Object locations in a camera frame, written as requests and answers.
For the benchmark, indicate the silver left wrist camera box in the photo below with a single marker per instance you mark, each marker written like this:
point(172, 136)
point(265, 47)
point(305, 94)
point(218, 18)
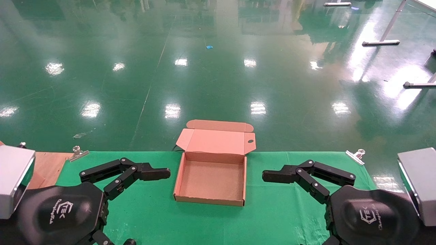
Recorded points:
point(13, 177)

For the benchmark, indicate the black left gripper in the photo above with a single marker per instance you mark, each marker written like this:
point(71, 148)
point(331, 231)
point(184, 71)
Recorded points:
point(58, 211)

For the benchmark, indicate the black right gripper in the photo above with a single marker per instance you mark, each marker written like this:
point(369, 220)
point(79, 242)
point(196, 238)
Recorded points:
point(371, 217)

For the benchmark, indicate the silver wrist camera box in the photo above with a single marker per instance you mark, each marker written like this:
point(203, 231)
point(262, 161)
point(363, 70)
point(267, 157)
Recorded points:
point(13, 177)
point(420, 180)

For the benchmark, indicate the open brown cardboard box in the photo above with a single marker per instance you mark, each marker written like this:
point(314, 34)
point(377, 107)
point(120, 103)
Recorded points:
point(211, 180)

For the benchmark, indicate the short white table foot bar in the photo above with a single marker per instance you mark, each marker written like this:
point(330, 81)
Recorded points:
point(337, 4)

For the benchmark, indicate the white table leg with foot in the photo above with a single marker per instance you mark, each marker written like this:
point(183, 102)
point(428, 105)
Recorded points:
point(380, 43)

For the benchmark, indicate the green table cloth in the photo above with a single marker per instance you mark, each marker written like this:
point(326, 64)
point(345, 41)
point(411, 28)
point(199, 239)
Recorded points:
point(272, 221)

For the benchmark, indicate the white table top corner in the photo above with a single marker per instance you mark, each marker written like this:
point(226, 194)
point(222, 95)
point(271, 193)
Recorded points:
point(427, 4)

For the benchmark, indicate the silver binder clip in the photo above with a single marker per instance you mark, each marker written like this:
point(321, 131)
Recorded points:
point(354, 157)
point(77, 154)

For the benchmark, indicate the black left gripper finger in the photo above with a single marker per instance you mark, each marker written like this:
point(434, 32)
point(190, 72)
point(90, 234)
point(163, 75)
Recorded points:
point(153, 173)

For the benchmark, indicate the small dark clip knob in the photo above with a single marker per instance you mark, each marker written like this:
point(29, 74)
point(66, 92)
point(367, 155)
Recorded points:
point(22, 145)

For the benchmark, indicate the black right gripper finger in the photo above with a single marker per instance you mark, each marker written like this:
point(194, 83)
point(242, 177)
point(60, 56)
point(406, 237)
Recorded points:
point(277, 175)

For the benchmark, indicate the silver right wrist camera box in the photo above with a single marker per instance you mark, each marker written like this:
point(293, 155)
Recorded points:
point(420, 180)

